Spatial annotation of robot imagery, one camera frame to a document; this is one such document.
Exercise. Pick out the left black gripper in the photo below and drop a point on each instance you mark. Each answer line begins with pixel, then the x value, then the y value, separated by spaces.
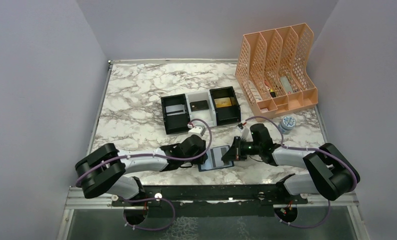
pixel 202 153

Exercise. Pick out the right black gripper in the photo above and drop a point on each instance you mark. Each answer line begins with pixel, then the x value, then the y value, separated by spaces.
pixel 236 149

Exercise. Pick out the navy blue card holder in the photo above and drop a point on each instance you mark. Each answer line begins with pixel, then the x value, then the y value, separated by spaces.
pixel 214 159

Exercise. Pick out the silver credit card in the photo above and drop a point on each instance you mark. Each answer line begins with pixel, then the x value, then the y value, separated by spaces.
pixel 172 110

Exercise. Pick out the black white three-compartment tray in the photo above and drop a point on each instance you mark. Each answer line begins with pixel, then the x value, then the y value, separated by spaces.
pixel 213 116

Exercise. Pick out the orange plastic file organizer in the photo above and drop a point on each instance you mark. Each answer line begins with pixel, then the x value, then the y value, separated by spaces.
pixel 267 55

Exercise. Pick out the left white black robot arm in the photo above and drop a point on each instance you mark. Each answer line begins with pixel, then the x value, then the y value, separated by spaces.
pixel 105 170

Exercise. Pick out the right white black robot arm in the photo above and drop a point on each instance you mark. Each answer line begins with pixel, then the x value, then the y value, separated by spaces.
pixel 329 173

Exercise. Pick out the black credit card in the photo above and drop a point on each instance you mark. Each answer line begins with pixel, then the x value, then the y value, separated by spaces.
pixel 200 105

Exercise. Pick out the gold credit card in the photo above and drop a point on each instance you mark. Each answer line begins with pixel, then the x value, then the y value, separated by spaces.
pixel 223 102

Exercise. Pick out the small white blue jar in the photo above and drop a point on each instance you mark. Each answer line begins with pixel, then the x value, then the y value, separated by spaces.
pixel 287 124

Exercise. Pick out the yellow black item in organizer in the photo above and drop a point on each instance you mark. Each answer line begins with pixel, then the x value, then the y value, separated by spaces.
pixel 272 93

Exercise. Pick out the grey box in organizer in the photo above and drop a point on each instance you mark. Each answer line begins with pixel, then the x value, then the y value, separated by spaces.
pixel 286 85

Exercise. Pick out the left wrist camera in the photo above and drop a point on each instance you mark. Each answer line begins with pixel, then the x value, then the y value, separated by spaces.
pixel 198 130

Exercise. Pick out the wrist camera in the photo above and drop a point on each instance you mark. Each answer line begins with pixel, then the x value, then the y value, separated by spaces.
pixel 245 131
pixel 198 130

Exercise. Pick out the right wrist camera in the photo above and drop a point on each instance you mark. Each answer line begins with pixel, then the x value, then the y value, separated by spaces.
pixel 245 131

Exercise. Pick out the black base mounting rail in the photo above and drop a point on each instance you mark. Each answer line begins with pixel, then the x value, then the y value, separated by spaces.
pixel 211 195

